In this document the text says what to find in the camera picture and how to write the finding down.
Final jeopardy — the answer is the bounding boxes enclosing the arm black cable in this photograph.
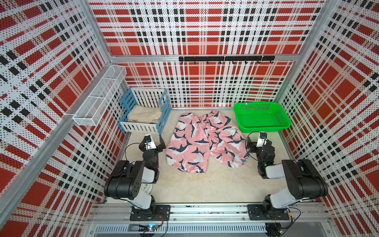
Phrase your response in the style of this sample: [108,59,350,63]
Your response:
[124,143,141,162]
[244,131,261,162]

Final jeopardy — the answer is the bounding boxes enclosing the white twin bell alarm clock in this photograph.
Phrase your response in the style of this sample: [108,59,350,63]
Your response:
[141,183,153,195]

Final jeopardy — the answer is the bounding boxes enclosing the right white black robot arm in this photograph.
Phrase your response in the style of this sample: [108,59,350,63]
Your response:
[245,132,328,216]

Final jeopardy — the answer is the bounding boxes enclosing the green circuit board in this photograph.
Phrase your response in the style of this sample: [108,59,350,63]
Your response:
[138,224,159,232]

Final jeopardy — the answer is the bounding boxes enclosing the blue and white slatted crate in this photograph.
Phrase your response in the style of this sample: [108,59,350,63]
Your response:
[118,88,172,135]

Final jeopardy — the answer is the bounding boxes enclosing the black wall hook rail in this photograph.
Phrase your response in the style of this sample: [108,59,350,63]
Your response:
[179,56,275,63]

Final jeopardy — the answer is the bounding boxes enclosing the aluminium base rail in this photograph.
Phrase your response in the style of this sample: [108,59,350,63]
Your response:
[83,202,339,237]

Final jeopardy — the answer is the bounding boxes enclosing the white wire mesh shelf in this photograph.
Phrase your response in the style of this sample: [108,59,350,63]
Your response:
[73,65,126,126]

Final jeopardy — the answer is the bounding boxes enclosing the green plastic basket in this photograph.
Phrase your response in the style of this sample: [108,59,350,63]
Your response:
[234,102,291,133]

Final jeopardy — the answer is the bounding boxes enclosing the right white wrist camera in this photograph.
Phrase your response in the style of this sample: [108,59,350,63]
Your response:
[256,132,267,148]

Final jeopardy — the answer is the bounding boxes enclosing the pink shark print shorts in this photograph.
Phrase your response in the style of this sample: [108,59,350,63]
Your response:
[166,110,248,174]

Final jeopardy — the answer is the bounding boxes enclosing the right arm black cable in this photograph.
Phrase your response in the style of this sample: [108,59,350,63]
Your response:
[244,131,261,162]

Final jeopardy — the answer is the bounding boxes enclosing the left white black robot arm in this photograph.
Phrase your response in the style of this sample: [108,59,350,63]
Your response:
[104,135,166,220]

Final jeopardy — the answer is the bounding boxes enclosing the beige folded towel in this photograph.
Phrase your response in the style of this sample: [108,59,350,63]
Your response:
[127,105,162,123]

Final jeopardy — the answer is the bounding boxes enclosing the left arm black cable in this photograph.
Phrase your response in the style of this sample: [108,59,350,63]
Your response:
[124,143,141,162]

